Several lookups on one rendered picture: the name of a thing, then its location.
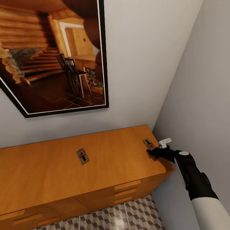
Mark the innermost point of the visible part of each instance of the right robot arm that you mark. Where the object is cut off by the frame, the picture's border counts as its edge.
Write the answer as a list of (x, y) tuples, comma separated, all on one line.
[(210, 213)]

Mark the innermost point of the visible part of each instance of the cabinet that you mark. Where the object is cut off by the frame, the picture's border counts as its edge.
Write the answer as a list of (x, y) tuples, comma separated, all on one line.
[(44, 183)]

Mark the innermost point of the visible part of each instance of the mousetrap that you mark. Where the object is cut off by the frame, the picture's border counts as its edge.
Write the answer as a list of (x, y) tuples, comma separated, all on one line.
[(149, 144), (82, 156)]

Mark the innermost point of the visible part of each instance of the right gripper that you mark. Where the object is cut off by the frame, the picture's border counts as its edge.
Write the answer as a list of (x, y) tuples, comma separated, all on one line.
[(157, 153)]

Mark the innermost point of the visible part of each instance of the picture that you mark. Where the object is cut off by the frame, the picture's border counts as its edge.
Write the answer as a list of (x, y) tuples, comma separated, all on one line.
[(53, 57)]

